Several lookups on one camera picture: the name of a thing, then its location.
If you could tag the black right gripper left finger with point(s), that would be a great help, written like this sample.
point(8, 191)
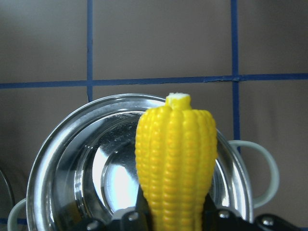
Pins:
point(137, 218)

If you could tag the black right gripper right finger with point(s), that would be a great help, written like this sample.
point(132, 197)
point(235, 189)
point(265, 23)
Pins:
point(218, 219)

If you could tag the yellow corn cob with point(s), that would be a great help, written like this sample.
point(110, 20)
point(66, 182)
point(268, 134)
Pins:
point(176, 152)

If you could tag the pale green electric pot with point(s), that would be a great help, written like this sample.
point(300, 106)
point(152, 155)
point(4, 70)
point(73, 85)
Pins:
point(85, 178)

